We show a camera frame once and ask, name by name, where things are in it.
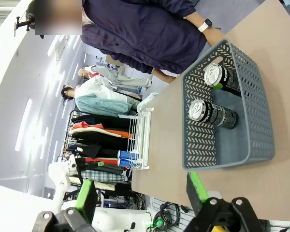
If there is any dark-haired mannequin in white shirt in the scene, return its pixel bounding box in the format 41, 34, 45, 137
60, 76, 142, 112

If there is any slotted aluminium table panel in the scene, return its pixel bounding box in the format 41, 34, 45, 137
148, 197, 194, 232

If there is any white smartwatch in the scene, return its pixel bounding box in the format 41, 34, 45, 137
197, 18, 213, 33

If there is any person in navy jacket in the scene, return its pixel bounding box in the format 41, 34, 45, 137
35, 0, 213, 75

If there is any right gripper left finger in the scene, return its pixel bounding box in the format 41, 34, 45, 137
36, 178, 98, 232

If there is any grey plastic lattice basket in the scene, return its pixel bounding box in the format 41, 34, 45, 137
182, 38, 276, 172

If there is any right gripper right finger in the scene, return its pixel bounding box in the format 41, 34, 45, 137
183, 171, 265, 232

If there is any black wire rack of clothes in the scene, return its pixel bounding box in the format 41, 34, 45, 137
62, 110, 141, 191

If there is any black cable bundle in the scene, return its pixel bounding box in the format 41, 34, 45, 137
156, 202, 185, 228

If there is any person's right hand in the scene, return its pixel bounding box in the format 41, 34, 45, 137
162, 72, 179, 85

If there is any person's right forearm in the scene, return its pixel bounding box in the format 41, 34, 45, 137
151, 68, 164, 80

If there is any person's left forearm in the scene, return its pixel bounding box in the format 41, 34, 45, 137
185, 11, 206, 28

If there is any white wire can dispenser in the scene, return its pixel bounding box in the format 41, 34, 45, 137
127, 106, 152, 171

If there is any blue soda can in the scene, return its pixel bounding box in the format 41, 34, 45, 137
117, 158, 138, 168
117, 149, 139, 160

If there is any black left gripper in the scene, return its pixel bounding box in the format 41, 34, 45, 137
74, 157, 105, 170

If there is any black Pepsi can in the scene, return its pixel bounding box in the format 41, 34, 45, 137
188, 99, 238, 131
203, 62, 245, 98

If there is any person's left hand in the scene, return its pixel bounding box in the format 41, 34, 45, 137
203, 28, 226, 47

